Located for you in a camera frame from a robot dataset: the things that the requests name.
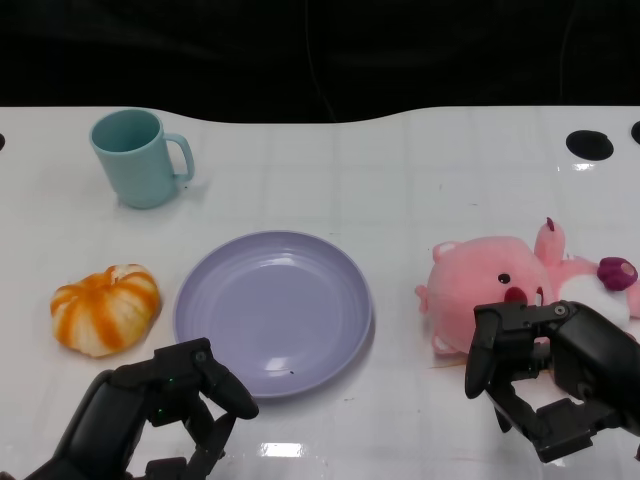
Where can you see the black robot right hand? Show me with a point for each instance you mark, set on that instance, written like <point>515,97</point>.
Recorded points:
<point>595,345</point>

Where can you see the orange white striped pumpkin toy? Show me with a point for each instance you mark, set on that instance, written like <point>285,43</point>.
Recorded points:
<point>105,315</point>

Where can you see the black backdrop cloth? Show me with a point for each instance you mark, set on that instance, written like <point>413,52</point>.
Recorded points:
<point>200,50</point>

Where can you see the teal plastic mug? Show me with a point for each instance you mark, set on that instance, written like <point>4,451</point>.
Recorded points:
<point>140,175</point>

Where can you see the pink plush doll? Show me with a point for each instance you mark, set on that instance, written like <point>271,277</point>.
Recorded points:
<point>465,285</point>

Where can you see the purple plastic plate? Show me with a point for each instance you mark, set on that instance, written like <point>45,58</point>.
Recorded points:
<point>275,310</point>

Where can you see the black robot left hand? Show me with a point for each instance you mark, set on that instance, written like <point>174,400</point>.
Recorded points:
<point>125,400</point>

